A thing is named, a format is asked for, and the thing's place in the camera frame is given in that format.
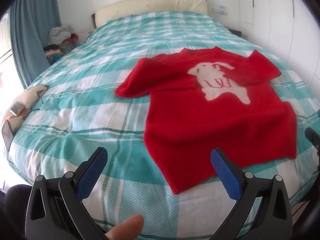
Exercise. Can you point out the teal plaid bed sheet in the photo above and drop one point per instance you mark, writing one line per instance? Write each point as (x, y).
(100, 80)

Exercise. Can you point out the cream padded headboard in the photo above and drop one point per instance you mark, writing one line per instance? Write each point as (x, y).
(150, 5)

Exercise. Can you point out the blue curtain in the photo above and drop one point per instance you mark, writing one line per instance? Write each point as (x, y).
(32, 30)

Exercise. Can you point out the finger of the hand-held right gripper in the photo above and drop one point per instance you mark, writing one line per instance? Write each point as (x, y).
(312, 137)

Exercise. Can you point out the silver phone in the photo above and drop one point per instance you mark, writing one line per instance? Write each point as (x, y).
(17, 108)

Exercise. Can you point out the person's dark trouser leg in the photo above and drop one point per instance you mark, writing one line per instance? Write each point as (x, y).
(16, 205)

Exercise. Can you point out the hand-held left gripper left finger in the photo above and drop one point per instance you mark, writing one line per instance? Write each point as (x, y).
(92, 172)

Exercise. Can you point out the black glasses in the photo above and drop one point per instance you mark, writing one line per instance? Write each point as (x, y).
(37, 105)

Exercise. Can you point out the white wall socket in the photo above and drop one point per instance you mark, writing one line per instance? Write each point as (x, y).
(220, 9)

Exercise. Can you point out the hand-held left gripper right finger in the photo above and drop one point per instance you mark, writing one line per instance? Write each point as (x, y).
(226, 175)

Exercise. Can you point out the red sweater with white animal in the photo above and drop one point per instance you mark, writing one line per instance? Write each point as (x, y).
(200, 130)

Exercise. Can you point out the cream patterned pillow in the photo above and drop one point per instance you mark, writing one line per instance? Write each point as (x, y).
(27, 97)

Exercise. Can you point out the pile of mixed clothes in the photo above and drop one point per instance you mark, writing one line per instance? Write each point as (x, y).
(60, 33)

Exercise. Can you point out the person's left hand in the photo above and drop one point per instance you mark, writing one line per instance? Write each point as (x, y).
(125, 226)

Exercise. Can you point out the white wardrobe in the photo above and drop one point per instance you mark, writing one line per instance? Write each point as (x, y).
(275, 5)

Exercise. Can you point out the dark nightstand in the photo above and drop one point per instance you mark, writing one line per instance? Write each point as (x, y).
(237, 33)

